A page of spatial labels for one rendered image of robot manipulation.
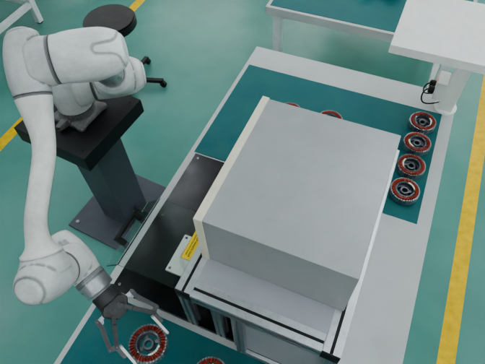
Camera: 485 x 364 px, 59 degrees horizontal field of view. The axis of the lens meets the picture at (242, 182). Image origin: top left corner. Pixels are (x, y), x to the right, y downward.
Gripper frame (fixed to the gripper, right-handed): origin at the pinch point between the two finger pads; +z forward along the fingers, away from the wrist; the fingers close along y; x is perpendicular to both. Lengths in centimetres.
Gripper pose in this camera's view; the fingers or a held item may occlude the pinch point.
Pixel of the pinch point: (147, 343)
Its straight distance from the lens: 136.1
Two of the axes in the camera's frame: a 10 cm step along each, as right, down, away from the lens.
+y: -6.9, 6.1, -3.8
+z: 6.5, 7.6, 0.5
